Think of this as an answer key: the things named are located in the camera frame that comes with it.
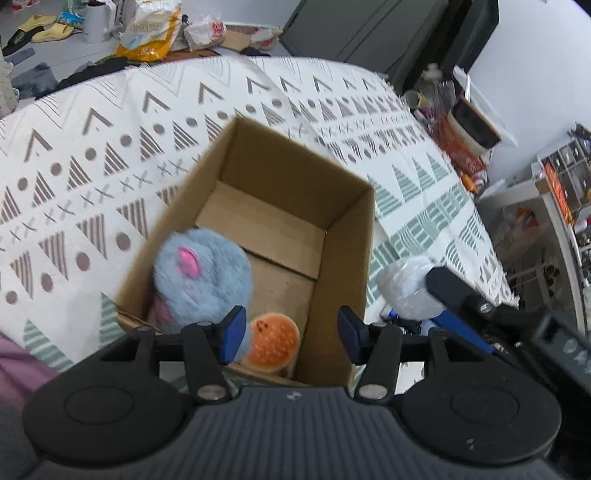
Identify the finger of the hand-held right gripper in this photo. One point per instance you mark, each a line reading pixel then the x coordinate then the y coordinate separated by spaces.
pixel 455 290
pixel 461 328

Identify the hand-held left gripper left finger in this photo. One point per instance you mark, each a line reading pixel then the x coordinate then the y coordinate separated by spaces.
pixel 233 333

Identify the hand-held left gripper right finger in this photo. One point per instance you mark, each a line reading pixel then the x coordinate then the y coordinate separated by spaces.
pixel 348 338

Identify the orange burger plush toy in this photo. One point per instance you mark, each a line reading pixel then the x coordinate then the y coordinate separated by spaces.
pixel 273 344

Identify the clear plastic bag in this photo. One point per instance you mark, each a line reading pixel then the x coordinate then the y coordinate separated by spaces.
pixel 405 286

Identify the blue-grey plush mouse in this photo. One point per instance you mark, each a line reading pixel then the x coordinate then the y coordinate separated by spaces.
pixel 203 277

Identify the cardboard box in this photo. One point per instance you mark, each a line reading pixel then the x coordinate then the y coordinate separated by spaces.
pixel 277 203

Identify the white shelf unit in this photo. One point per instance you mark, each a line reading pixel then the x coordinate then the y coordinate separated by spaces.
pixel 549 217

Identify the red packet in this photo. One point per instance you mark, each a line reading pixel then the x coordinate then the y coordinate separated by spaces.
pixel 459 150

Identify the white bucket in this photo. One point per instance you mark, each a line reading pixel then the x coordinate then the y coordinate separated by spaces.
pixel 475 127

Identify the clear plastic bottle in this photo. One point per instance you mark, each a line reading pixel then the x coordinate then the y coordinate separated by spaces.
pixel 436 87

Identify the pink cloth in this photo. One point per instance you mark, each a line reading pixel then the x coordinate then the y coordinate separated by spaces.
pixel 21 369

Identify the white patterned blanket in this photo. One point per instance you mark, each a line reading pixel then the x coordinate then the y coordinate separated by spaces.
pixel 115 152

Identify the dark grey cabinet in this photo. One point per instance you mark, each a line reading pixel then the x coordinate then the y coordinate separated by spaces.
pixel 369 32

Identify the flat cardboard sheet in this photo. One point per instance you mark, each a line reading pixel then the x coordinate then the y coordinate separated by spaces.
pixel 238 40

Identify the black cloth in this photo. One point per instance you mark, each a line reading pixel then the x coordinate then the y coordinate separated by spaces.
pixel 92 71

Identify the red and white plastic bag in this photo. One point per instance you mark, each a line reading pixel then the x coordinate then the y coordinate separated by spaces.
pixel 205 33

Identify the yellow and white bag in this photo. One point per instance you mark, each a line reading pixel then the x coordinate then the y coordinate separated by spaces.
pixel 147 32

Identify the grey cloth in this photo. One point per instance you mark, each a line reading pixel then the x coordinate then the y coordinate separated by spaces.
pixel 34 78

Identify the white jug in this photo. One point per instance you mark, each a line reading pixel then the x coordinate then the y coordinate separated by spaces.
pixel 98 23

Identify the yellow slipper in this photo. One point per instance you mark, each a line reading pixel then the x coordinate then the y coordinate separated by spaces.
pixel 34 22
pixel 53 32

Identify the blue snack packet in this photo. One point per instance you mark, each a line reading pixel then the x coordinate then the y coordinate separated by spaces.
pixel 71 19

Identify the black slipper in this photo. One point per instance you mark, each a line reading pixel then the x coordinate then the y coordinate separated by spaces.
pixel 16 44

